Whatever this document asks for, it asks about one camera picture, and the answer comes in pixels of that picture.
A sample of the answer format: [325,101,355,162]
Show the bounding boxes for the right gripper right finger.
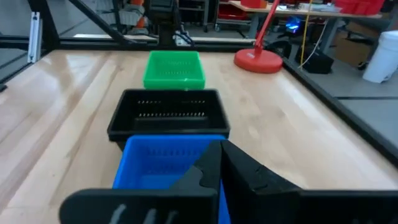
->
[220,139,398,224]

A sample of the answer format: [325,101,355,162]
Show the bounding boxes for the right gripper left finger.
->
[58,139,223,224]

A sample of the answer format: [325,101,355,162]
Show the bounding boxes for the blue plastic basket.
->
[112,134,231,224]

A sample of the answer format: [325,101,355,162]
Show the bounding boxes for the green plastic basket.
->
[142,50,206,90]

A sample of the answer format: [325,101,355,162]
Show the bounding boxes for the black floor box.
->
[295,46,335,75]

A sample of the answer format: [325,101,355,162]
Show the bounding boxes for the red desk lamp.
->
[233,0,284,75]

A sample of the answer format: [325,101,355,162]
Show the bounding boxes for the white plastic bucket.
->
[362,30,398,84]

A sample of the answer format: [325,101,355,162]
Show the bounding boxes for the brown cardboard box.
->
[334,21,376,68]

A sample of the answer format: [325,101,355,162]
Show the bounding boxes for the blue glowing device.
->
[285,16,302,34]

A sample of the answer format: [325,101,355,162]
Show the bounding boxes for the orange traffic cone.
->
[130,0,149,29]

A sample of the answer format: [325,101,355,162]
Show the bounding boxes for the wooden workbench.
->
[228,0,384,55]

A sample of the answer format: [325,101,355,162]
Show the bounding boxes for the silver aluminium bar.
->
[27,11,43,64]

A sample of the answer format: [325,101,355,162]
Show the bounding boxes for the black utility cart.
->
[178,0,218,32]

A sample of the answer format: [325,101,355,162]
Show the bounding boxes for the red storage bin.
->
[334,0,386,16]
[241,0,268,9]

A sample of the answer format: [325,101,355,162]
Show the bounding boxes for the white cable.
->
[306,18,329,63]

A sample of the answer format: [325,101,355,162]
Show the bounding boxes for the yellow cable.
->
[297,0,312,68]

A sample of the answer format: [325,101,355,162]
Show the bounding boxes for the black metal table frame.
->
[0,0,398,169]

